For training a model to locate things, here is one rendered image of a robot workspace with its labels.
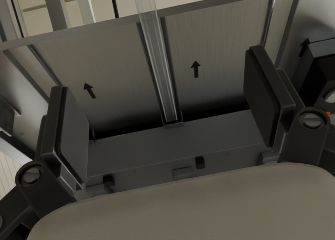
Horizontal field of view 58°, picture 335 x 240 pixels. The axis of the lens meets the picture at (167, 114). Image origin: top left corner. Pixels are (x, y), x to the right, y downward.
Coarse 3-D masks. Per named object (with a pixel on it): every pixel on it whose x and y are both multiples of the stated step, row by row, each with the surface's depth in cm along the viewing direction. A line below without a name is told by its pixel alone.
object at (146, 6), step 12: (144, 0) 21; (144, 12) 22; (156, 12) 22; (144, 24) 23; (156, 24) 23; (144, 36) 24; (156, 36) 24; (156, 48) 25; (156, 60) 27; (156, 72) 28; (168, 84) 30; (168, 96) 32; (168, 108) 34; (168, 120) 36
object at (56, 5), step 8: (48, 0) 58; (56, 0) 58; (80, 0) 84; (88, 0) 84; (112, 0) 92; (48, 8) 59; (56, 8) 59; (64, 8) 60; (80, 8) 84; (88, 8) 84; (56, 16) 59; (64, 16) 59; (88, 16) 85; (56, 24) 59; (64, 24) 59
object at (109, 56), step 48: (240, 0) 24; (288, 0) 25; (0, 48) 25; (48, 48) 25; (96, 48) 26; (144, 48) 26; (192, 48) 28; (240, 48) 29; (288, 48) 30; (48, 96) 31; (96, 96) 32; (144, 96) 33; (192, 96) 35; (240, 96) 36
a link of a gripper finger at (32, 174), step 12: (24, 168) 12; (36, 168) 11; (48, 168) 11; (24, 180) 11; (36, 180) 11; (48, 180) 11; (24, 192) 11; (36, 192) 11; (48, 192) 11; (60, 192) 11; (36, 204) 10; (48, 204) 10; (60, 204) 10
